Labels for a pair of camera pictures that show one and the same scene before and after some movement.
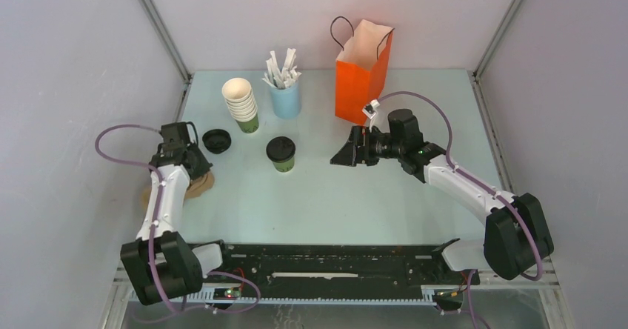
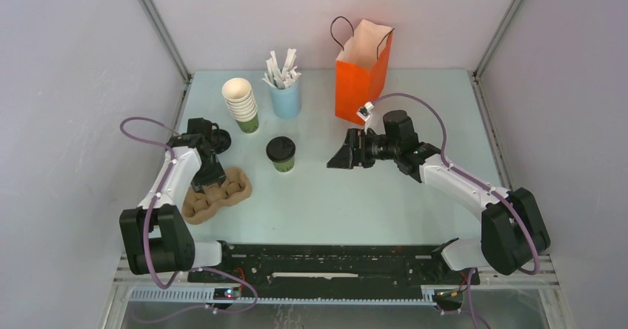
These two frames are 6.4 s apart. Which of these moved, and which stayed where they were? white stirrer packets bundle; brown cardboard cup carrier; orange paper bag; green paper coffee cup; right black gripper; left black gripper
Moved: left black gripper; brown cardboard cup carrier
Stayed: orange paper bag; right black gripper; white stirrer packets bundle; green paper coffee cup
